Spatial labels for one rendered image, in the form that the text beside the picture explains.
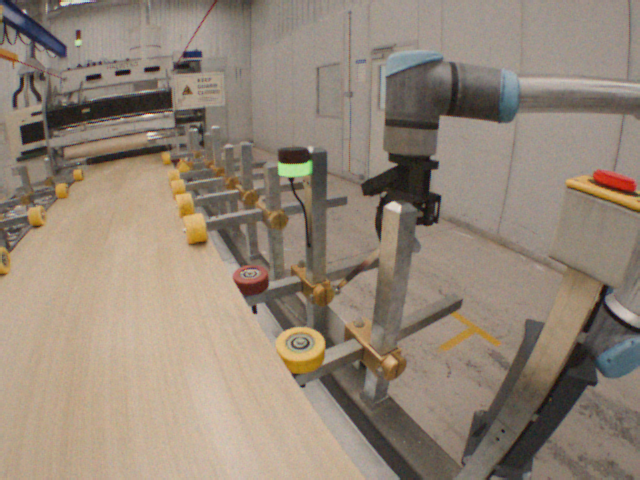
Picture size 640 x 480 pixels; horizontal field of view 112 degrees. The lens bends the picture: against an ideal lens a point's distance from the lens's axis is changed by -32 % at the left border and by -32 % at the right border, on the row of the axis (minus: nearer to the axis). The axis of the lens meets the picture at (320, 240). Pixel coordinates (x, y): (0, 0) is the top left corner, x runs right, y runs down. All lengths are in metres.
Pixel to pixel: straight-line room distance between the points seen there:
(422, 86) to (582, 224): 0.31
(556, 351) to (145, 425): 0.49
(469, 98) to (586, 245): 0.31
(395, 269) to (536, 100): 0.46
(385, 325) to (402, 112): 0.33
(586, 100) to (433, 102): 0.40
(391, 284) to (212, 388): 0.30
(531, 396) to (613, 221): 0.21
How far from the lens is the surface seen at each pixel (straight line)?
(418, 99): 0.49
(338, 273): 0.81
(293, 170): 0.59
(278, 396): 0.45
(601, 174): 0.30
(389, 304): 0.50
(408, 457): 0.64
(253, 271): 0.72
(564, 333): 0.34
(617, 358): 0.90
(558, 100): 0.74
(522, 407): 0.41
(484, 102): 0.52
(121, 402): 0.51
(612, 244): 0.28
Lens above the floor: 1.26
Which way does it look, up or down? 24 degrees down
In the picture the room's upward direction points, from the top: straight up
